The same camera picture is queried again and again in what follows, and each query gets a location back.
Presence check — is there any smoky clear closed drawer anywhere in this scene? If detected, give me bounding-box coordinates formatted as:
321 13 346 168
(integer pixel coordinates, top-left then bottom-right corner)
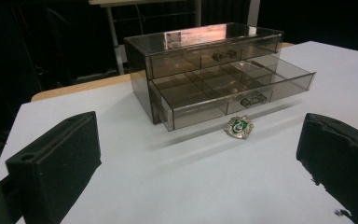
145 33 283 80

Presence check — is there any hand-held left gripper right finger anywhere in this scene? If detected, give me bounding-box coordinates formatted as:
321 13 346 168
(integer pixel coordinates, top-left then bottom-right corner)
296 112 358 224

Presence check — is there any green and silver crest badge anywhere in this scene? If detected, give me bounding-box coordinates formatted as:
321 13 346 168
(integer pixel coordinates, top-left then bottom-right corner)
224 115 255 140

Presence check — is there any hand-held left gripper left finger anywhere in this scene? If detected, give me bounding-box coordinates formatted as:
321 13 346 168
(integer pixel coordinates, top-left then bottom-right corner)
5 111 103 224

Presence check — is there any smoky clear compartment drawer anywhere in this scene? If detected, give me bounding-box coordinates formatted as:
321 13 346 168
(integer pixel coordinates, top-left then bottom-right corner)
148 54 317 132

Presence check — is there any smoky clear drawer organizer box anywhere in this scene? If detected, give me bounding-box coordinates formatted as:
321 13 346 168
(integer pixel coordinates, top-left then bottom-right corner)
123 21 285 125

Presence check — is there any white table mat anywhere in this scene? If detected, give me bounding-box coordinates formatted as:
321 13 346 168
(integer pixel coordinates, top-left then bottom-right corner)
0 40 358 224

